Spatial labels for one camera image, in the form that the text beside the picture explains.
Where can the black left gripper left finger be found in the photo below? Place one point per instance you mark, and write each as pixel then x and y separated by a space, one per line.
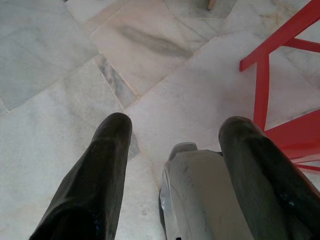
pixel 100 175

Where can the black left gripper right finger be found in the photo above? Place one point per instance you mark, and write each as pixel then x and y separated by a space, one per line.
pixel 262 180

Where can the light wooden furniture leg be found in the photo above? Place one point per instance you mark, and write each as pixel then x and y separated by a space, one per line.
pixel 211 4

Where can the grey robot leg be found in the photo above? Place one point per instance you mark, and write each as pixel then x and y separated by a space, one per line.
pixel 200 190

